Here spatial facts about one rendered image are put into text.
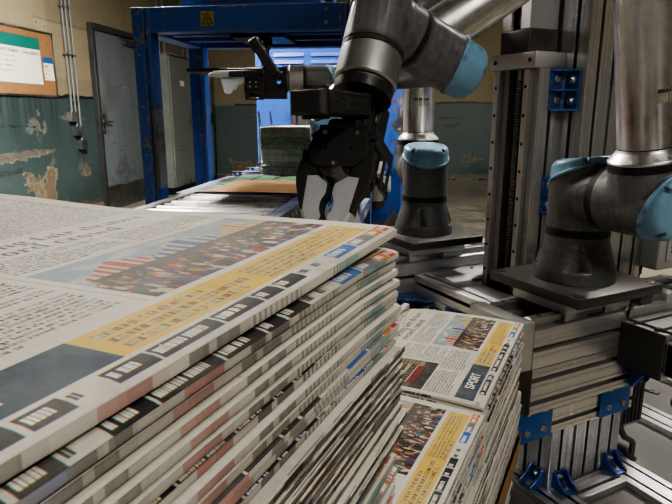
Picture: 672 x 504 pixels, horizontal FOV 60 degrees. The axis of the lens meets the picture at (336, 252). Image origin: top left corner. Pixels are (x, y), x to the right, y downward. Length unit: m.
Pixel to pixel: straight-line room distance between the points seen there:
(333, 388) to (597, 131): 1.21
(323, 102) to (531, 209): 0.85
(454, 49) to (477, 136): 9.14
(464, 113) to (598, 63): 8.52
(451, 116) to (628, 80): 8.89
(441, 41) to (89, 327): 0.64
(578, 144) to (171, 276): 1.20
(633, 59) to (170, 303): 0.90
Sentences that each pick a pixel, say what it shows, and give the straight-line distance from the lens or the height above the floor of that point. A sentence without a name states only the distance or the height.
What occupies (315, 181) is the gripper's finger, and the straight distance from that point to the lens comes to 0.64.
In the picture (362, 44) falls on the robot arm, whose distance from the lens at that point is 0.70.
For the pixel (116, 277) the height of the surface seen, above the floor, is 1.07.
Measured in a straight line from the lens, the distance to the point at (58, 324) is 0.18.
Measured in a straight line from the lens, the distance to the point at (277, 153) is 3.23.
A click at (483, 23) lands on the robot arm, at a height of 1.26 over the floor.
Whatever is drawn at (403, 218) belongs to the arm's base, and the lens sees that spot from 1.52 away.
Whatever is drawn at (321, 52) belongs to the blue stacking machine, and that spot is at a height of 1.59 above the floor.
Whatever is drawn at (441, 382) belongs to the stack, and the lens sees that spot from 0.68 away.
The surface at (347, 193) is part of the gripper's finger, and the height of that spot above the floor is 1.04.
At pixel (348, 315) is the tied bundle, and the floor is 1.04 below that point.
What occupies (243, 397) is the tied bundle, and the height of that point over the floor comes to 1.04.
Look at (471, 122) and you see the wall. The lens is 9.89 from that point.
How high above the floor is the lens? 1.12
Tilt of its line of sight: 13 degrees down
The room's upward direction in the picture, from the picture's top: straight up
